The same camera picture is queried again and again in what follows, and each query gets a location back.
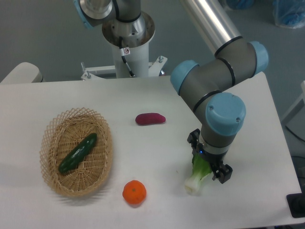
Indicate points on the woven wicker basket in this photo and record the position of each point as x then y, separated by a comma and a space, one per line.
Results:
61, 136

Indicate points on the green cucumber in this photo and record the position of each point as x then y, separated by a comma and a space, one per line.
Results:
77, 155

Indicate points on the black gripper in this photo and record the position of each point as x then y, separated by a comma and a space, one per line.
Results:
213, 155

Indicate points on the white metal frame right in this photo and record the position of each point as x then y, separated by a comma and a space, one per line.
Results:
295, 107

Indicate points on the white chair back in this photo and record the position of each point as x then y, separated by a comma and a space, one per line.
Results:
24, 72

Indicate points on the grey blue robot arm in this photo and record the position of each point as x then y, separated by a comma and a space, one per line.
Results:
203, 88

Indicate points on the blue plastic bag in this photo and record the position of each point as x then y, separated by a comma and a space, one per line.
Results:
289, 14

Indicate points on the green white bok choy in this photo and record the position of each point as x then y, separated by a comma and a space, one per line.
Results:
201, 169

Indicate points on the orange tangerine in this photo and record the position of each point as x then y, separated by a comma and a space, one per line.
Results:
134, 192

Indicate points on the black device at table edge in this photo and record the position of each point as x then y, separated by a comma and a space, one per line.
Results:
296, 203

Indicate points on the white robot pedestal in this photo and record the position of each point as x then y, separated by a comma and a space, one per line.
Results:
129, 42

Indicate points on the purple sweet potato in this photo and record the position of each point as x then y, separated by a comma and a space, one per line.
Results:
150, 119

